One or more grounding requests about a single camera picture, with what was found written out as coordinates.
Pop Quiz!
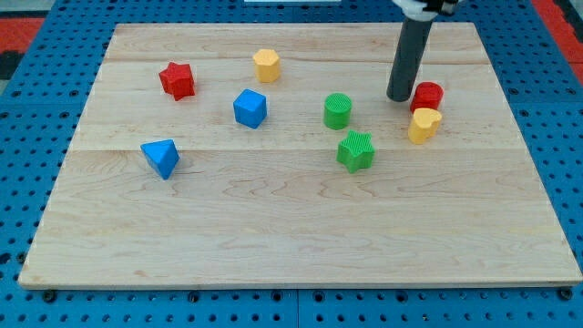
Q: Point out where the wooden board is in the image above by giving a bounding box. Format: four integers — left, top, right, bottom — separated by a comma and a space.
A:
18, 23, 582, 290

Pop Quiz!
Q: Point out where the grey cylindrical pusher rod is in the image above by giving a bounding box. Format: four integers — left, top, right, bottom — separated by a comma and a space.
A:
386, 17, 433, 102

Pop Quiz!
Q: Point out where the blue triangle block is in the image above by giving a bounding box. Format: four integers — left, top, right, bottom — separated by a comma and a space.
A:
140, 139, 180, 180

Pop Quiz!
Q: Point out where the red star block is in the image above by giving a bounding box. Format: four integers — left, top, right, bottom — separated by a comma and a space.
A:
159, 62, 196, 101

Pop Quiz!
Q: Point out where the yellow heart block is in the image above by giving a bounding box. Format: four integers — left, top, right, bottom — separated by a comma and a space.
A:
407, 108, 443, 145

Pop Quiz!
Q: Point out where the green star block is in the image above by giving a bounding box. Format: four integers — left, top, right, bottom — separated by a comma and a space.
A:
336, 129, 375, 173

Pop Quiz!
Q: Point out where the red cylinder block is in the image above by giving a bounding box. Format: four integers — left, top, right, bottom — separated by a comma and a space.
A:
410, 82, 445, 113

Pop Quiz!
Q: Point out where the blue cube block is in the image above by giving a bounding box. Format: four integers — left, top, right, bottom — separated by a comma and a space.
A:
233, 89, 267, 129

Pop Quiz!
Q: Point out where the yellow hexagon block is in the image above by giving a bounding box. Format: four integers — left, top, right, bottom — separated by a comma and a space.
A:
252, 49, 281, 83

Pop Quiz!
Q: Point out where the green cylinder block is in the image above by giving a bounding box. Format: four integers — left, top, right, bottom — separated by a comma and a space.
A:
323, 93, 352, 130

